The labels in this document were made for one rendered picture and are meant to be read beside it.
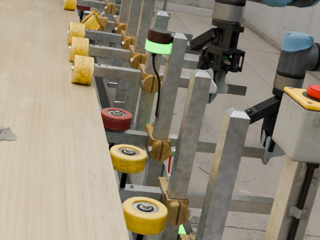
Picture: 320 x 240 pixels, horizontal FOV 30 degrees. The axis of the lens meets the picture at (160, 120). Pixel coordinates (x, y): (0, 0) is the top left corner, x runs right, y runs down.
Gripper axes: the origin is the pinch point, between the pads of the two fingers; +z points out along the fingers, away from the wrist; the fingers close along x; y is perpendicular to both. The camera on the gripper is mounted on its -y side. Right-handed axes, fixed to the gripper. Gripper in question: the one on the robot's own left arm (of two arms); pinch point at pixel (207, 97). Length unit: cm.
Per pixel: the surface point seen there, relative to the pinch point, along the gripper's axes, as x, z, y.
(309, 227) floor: 143, 96, -79
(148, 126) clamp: -11.0, 10.5, -8.3
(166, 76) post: -13.4, -5.3, 0.3
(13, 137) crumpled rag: -51, 7, 4
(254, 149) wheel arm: 14.5, 12.8, 5.4
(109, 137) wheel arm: -22.1, 13.0, -8.1
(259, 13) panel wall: 540, 44, -613
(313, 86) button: -39, -22, 70
